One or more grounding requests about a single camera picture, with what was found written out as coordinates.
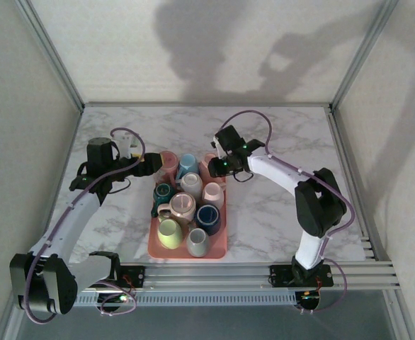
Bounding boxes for pink mug red interior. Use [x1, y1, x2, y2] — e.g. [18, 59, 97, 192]
[157, 150, 179, 185]

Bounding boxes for dark green mug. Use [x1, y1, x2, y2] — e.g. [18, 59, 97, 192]
[150, 183, 176, 217]

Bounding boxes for light blue mug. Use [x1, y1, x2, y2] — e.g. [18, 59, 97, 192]
[174, 153, 200, 187]

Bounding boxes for pale pink mug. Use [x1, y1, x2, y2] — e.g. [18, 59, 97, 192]
[201, 182, 225, 210]

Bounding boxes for pink mug purple interior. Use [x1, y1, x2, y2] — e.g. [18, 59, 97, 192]
[157, 192, 198, 224]

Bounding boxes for navy blue mug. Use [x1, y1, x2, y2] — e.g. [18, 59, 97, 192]
[195, 204, 222, 237]

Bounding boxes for light green mug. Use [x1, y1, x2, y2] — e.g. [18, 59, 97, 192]
[157, 216, 186, 250]

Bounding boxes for grey mug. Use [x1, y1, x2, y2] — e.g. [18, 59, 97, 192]
[186, 227, 211, 259]

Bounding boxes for pink plastic tray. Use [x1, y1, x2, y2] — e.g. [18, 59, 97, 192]
[147, 152, 229, 261]

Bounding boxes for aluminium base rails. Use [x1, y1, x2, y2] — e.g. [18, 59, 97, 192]
[62, 261, 402, 293]

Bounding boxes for circuit board with LED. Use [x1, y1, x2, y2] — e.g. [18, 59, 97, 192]
[96, 290, 130, 309]
[295, 289, 322, 312]

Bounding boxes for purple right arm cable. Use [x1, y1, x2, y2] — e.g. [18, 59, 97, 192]
[220, 110, 357, 315]

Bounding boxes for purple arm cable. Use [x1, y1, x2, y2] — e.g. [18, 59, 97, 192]
[220, 110, 357, 315]
[25, 127, 147, 325]

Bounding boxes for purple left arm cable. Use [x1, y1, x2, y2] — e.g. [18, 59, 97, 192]
[25, 127, 147, 325]

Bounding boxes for aluminium back rail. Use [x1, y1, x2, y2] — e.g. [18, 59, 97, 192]
[81, 101, 334, 109]

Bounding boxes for aluminium side rail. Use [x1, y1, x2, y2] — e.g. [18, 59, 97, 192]
[326, 108, 378, 263]

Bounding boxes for aluminium frame post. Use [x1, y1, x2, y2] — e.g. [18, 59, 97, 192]
[14, 0, 85, 113]
[329, 0, 403, 111]
[382, 288, 415, 340]
[0, 300, 26, 340]

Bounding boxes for grey slotted cable duct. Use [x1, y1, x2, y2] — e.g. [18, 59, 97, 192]
[57, 295, 298, 306]

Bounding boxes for aluminium lower frame post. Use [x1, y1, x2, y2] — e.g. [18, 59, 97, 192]
[382, 288, 415, 340]
[0, 300, 26, 340]

